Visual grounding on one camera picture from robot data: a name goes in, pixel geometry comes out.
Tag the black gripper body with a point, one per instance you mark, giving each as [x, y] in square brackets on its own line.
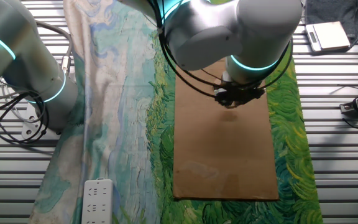
[239, 95]

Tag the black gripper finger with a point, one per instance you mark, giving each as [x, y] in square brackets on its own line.
[221, 98]
[256, 95]

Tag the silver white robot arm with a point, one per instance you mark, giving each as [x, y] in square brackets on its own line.
[253, 37]

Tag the brown cardboard sheet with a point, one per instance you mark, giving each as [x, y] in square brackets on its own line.
[222, 161]

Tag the white digital scale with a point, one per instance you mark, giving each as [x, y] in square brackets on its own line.
[331, 35]

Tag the painted landscape print cloth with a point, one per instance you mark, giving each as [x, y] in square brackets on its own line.
[120, 140]

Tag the dark grey towel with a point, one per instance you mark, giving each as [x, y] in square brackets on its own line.
[337, 11]

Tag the white power strip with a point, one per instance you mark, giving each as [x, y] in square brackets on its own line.
[97, 202]

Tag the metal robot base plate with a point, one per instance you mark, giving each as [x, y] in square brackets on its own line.
[30, 129]

